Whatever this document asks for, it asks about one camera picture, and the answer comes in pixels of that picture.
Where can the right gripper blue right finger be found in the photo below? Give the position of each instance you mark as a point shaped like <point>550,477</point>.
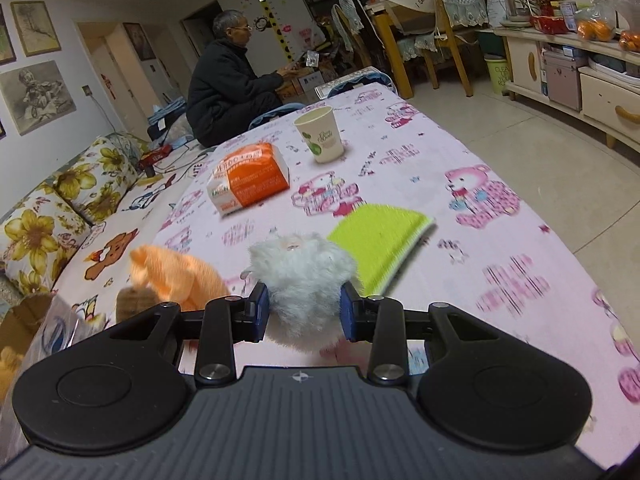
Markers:
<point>380,321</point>

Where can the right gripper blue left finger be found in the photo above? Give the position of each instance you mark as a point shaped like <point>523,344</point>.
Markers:
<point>227,321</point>

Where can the lime green scrub sponge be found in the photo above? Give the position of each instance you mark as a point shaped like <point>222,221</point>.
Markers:
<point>379,238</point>

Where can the white fluffy plush band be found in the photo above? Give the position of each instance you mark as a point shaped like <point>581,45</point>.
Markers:
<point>304,275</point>

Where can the brown capybara plush toy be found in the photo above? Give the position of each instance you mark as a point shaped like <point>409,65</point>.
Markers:
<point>10,364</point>

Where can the orange towel cloth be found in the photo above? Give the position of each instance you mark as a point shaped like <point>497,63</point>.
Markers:
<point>175,277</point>

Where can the brown knitted hat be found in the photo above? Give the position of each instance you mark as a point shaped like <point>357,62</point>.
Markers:
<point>132,301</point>

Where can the orange tissue pack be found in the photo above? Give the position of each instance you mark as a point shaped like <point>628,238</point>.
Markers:
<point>246,177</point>

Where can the pink cartoon tablecloth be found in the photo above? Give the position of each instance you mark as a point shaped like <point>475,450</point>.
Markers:
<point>486,251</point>

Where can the plastic wipes package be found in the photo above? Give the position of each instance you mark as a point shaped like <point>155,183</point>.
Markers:
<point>54,326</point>

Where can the white paper cup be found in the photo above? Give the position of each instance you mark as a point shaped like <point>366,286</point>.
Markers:
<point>319,131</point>

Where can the seated person in black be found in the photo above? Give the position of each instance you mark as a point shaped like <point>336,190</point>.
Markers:
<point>225,94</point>

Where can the green waste bin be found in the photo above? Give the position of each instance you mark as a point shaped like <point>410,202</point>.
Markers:
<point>499,73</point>

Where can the grey portrait picture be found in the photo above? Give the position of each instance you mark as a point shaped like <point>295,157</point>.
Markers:
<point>36,95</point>

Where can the pink storage box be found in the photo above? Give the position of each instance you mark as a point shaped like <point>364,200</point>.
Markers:
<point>563,78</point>

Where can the wooden chair with covers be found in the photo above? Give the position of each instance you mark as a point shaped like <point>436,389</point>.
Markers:
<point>420,28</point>

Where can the cream TV cabinet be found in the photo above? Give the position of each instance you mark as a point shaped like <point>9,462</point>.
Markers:
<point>610,99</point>

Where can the bag of oranges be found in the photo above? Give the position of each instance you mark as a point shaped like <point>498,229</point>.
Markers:
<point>597,22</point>

